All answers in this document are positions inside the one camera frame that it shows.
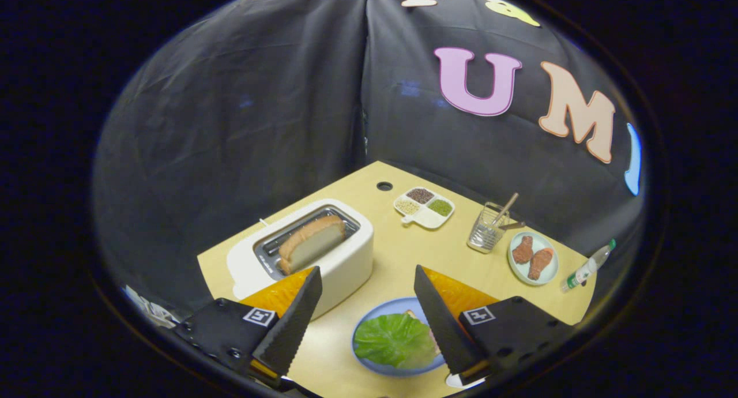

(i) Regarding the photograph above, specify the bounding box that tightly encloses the clear water bottle green label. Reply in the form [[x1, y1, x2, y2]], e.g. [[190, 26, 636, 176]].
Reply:
[[560, 239, 616, 294]]

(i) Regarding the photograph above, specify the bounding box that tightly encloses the plain bread slice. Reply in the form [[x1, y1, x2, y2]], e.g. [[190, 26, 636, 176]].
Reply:
[[278, 215, 347, 275]]

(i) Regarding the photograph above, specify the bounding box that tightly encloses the brown meat patty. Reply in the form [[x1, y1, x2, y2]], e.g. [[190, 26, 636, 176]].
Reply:
[[512, 235, 534, 265], [528, 247, 555, 281]]

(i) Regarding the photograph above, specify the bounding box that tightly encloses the pale crumpled object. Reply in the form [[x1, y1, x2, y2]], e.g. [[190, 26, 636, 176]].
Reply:
[[122, 284, 176, 326]]

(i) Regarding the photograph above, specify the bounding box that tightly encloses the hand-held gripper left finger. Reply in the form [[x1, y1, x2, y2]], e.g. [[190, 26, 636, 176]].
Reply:
[[173, 265, 323, 387]]

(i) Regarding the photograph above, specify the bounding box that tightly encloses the bread slice under ham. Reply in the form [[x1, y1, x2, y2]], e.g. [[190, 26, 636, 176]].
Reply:
[[404, 309, 442, 355]]

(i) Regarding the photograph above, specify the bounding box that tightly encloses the blue plate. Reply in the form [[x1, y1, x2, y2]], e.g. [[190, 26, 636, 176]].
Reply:
[[351, 296, 447, 378]]

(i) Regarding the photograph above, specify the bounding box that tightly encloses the white toaster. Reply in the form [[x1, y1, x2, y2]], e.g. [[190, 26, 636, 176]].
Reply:
[[227, 199, 374, 321]]

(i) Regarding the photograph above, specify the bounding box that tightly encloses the white plate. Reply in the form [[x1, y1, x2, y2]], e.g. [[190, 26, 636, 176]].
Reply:
[[445, 372, 486, 389]]

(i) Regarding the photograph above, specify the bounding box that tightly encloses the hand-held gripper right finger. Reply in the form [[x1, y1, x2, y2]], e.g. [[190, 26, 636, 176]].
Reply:
[[413, 264, 577, 387]]

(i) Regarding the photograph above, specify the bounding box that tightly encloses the green lettuce leaf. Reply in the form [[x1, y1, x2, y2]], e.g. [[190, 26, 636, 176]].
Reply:
[[353, 313, 439, 369]]

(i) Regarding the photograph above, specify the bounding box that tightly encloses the wire utensil holder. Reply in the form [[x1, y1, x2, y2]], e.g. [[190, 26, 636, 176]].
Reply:
[[466, 202, 511, 254]]

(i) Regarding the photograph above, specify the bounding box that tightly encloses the pale green plate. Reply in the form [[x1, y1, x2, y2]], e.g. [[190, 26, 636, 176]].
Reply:
[[507, 231, 559, 286]]

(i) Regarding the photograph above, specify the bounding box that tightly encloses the white divided dish with seeds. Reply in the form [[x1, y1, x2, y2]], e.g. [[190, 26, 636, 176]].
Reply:
[[393, 187, 455, 230]]

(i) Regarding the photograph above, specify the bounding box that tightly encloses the black backdrop cloth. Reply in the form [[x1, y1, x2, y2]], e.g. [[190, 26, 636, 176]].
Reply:
[[92, 0, 646, 324]]

